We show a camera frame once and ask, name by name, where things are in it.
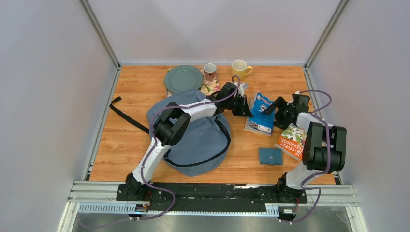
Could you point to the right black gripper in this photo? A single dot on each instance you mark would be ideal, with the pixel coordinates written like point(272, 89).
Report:
point(280, 103)

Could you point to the small teal wallet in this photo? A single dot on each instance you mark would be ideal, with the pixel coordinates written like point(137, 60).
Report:
point(270, 156)

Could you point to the blue-grey fabric backpack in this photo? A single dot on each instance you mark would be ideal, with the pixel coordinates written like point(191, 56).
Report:
point(204, 144)

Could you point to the pink patterned mug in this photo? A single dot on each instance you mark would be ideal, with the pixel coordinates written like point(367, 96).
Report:
point(210, 71)

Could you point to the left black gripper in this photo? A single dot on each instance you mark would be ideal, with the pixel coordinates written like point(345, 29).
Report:
point(244, 110)

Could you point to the orange treehouse paperback book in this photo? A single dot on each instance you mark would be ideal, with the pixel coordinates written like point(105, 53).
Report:
point(292, 141)

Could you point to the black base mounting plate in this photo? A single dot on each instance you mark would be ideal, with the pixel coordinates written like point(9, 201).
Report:
point(197, 197)

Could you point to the green ceramic plate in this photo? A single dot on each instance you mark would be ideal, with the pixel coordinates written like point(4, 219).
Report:
point(183, 78)

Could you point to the light blue paperback book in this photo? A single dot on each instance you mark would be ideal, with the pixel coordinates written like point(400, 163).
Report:
point(260, 123)

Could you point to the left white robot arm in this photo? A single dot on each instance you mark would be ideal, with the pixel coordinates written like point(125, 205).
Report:
point(166, 129)

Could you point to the floral serving tray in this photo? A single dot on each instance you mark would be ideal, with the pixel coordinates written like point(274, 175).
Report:
point(207, 87)

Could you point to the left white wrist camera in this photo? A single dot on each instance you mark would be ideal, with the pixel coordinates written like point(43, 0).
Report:
point(241, 88)

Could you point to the aluminium front frame rail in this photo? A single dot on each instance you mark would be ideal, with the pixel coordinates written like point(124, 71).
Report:
point(100, 197)

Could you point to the yellow ceramic mug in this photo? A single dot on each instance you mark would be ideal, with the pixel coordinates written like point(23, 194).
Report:
point(241, 69)

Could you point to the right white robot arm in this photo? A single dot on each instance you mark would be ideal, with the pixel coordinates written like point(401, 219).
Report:
point(324, 148)

